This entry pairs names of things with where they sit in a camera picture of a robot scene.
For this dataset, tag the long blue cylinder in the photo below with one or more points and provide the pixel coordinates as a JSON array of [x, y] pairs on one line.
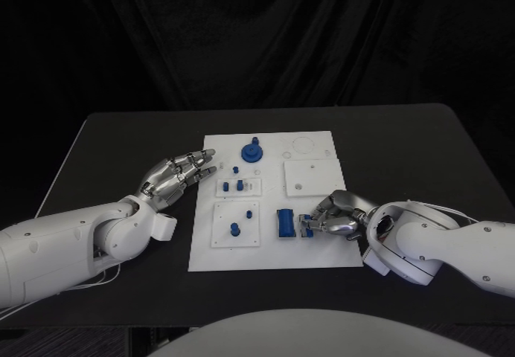
[[285, 223]]

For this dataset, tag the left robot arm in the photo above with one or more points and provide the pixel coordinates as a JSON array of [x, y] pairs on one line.
[[52, 240]]

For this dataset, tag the blue gear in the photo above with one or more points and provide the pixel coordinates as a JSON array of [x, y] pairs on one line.
[[251, 154]]

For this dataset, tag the short blue cylinder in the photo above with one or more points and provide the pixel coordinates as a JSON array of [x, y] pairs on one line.
[[307, 232]]

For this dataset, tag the blue plug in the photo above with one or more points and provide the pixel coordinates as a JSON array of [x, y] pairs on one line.
[[239, 185], [225, 186]]

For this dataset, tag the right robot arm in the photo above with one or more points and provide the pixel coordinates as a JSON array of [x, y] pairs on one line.
[[441, 245]]

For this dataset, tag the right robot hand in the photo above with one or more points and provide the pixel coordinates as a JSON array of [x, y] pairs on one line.
[[341, 209]]

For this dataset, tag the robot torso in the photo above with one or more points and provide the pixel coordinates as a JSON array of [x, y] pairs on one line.
[[321, 334]]

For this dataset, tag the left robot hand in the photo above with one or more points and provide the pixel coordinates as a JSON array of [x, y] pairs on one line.
[[168, 178]]

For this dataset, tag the white task board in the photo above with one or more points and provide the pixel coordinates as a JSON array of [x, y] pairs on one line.
[[281, 251]]

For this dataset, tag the large blue peg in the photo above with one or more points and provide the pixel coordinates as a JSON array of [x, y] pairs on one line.
[[233, 229]]

